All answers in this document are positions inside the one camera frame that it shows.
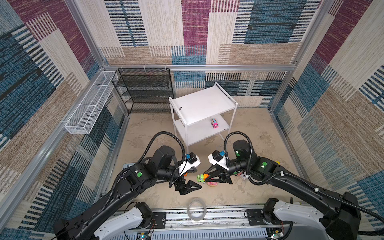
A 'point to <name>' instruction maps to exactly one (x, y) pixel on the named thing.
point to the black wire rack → (145, 90)
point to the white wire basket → (81, 121)
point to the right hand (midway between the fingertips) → (207, 178)
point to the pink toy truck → (214, 122)
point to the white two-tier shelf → (202, 113)
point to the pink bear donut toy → (212, 184)
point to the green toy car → (201, 178)
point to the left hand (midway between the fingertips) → (197, 176)
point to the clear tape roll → (196, 209)
